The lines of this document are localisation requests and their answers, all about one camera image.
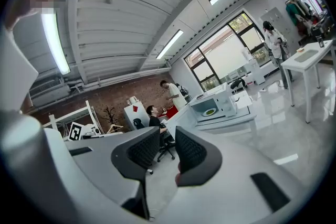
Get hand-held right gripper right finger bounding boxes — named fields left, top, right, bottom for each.
left=174, top=125, right=223, bottom=188

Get white microwave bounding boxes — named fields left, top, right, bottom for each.
left=189, top=82, right=238, bottom=123

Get white metal shelf frame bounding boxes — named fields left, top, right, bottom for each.
left=41, top=100, right=104, bottom=140

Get white cabinet with red mark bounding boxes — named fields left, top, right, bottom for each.
left=123, top=100, right=151, bottom=131

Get red box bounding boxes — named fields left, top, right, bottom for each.
left=164, top=105, right=180, bottom=119

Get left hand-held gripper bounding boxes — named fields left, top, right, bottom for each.
left=68, top=121, right=103, bottom=141

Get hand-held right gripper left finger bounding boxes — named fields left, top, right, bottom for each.
left=110, top=126, right=161, bottom=220

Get person's white shirt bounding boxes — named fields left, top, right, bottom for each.
left=0, top=18, right=40, bottom=113

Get white table with grey tray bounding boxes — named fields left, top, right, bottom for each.
left=280, top=39, right=336, bottom=124

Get grey tray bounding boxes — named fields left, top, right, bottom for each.
left=293, top=49, right=319, bottom=63

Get black framed window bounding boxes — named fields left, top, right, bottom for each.
left=183, top=10, right=271, bottom=92

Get wall air conditioner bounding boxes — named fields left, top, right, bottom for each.
left=28, top=77, right=71, bottom=108

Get wooden coat stand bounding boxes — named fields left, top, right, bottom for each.
left=102, top=106, right=124, bottom=133

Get black office chair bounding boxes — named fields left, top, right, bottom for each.
left=156, top=130, right=176, bottom=163

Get tall white appliance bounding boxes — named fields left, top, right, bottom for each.
left=241, top=47, right=266, bottom=86

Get clothes rack with garments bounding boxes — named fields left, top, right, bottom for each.
left=285, top=0, right=329, bottom=35

